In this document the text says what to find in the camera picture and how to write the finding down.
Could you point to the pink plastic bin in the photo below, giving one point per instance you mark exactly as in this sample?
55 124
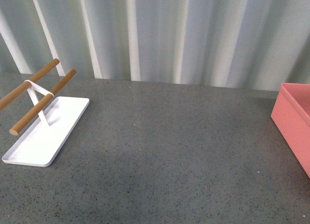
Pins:
291 114

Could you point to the white pleated curtain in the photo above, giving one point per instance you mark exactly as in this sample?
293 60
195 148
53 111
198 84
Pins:
255 44

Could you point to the white rack with wooden rods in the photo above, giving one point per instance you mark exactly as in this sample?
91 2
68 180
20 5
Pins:
47 125

